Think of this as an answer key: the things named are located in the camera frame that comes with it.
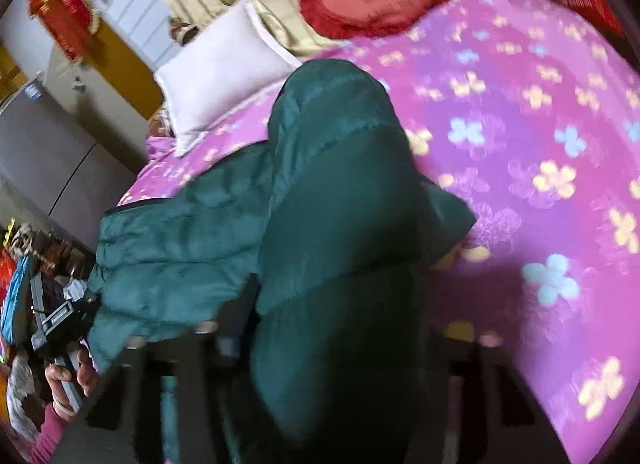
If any dark green puffer jacket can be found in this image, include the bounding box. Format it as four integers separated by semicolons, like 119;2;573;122
88;59;475;463

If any person left hand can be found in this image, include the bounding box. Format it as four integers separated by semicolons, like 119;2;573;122
44;345;100;422

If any clutter pile of clothes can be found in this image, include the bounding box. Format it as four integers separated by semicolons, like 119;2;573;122
1;224;87;444

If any red hanging decoration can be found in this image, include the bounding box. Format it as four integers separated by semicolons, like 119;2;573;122
28;0;100;62

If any white pillow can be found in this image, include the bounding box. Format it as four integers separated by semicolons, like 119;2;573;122
154;0;302;158

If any pink floral bedsheet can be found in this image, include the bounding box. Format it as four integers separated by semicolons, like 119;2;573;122
116;0;639;463

